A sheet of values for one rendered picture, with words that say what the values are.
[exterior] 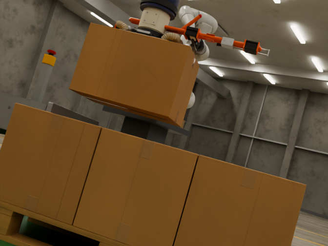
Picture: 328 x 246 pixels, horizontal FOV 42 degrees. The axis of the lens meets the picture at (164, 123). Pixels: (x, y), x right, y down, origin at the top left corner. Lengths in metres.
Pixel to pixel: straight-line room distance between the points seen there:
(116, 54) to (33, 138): 0.81
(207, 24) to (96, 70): 1.21
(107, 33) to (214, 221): 1.30
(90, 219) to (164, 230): 0.29
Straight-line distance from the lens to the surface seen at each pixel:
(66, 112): 2.45
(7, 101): 2.43
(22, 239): 1.86
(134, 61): 2.34
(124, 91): 2.31
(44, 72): 3.31
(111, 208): 1.66
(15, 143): 1.84
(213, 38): 2.48
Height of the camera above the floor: 0.49
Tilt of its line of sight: 5 degrees up
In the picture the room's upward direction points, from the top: 16 degrees clockwise
